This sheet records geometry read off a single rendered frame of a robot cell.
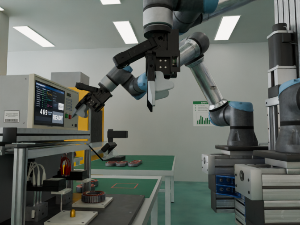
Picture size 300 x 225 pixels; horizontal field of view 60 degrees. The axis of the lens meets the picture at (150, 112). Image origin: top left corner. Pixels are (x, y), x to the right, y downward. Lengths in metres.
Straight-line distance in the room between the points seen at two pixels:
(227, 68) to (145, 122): 2.38
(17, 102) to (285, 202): 0.96
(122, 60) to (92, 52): 6.37
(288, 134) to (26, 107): 0.91
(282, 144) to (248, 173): 0.15
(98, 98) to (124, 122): 5.22
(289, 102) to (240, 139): 0.49
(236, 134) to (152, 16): 0.87
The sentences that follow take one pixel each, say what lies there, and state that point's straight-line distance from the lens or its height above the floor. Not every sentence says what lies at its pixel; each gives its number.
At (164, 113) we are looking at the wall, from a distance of 6.33.
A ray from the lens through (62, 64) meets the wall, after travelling 7.21.
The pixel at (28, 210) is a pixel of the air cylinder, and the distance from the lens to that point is 1.13.
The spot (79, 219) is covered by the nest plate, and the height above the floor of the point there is 0.78.
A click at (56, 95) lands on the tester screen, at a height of 1.26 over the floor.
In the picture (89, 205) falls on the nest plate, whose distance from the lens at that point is 1.25.
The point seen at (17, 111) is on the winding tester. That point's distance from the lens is 1.08.
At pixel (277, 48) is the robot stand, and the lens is 1.25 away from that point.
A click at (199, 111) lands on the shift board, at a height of 1.64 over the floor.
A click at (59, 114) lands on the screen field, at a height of 1.18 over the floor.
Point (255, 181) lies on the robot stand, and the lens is 0.85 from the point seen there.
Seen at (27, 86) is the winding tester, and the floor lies 1.27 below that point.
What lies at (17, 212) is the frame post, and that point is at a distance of 0.95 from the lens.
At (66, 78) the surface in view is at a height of 2.17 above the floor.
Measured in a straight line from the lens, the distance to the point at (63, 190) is 1.08.
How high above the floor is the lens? 1.09
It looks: 5 degrees up
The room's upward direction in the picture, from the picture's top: straight up
